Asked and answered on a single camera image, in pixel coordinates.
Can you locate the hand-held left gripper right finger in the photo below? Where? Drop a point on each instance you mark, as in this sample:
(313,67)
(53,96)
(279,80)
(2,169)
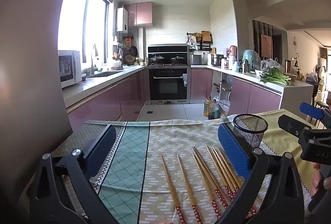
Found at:
(232,149)

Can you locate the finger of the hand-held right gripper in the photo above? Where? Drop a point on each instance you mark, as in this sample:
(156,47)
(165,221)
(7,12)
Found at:
(311,110)
(291,124)

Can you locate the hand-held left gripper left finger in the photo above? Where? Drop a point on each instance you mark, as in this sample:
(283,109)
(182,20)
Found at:
(99,155)

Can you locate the black mesh utensil holder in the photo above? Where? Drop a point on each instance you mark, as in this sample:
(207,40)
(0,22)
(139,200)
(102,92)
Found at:
(249,136)

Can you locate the bunch of wooden chopsticks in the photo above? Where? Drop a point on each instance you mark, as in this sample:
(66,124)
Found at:
(205,177)

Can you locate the person's right hand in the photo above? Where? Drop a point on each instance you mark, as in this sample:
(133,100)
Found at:
(315,180)

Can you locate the yellow cooking oil bottle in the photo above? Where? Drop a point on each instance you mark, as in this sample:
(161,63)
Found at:
(206,107)

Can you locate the bunch of green vegetables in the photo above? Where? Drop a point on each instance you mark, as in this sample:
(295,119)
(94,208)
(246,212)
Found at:
(275,76)

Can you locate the pink base cabinets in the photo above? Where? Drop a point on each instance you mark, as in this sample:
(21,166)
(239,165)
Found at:
(245,94)
(103,105)

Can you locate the clear plastic bag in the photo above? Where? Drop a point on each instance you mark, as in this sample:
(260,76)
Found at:
(270,63)

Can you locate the patterned tablecloth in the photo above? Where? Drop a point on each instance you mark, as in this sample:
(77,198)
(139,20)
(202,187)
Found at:
(168,136)

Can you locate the steel thermos flask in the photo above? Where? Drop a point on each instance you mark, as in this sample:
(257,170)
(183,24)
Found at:
(245,66)

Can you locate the teal round appliance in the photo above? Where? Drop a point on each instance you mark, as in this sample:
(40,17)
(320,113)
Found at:
(252,58)

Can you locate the stainless steel pot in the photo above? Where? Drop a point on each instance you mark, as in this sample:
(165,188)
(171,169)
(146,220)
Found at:
(216,60)

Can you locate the black built-in oven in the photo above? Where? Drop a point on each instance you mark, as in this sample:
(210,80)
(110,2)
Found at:
(168,84)

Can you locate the white microwave oven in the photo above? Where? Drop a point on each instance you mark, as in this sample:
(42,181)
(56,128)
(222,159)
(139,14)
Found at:
(69,69)

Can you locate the pink kettle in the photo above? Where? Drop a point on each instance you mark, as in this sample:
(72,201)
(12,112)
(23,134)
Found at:
(232,52)

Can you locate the silver countertop appliance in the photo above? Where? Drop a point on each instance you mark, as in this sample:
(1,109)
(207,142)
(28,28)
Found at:
(196,59)

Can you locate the round woven basket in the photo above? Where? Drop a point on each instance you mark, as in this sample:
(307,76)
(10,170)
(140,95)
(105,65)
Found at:
(130,59)

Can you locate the black pot with lid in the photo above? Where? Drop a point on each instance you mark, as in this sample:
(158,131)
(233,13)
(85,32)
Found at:
(157,59)
(178,59)

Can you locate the black frying pan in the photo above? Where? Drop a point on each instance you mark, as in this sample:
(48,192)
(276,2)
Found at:
(133,51)

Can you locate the wooden cutting board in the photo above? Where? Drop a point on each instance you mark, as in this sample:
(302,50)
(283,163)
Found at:
(206,36)

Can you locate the black range hood stove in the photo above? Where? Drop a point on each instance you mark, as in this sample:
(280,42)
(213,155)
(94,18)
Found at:
(168,48)

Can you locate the kitchen window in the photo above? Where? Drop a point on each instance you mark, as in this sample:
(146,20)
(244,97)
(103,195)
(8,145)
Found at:
(77,20)

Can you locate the white water heater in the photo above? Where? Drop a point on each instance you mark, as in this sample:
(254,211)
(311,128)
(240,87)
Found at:
(122,20)

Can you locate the framed wall picture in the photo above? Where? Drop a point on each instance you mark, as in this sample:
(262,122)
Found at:
(266,45)

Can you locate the black wall rack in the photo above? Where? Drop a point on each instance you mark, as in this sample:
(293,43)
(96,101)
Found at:
(199,45)

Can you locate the pink wall cabinet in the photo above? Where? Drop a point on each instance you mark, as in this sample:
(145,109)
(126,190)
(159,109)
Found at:
(139,13)

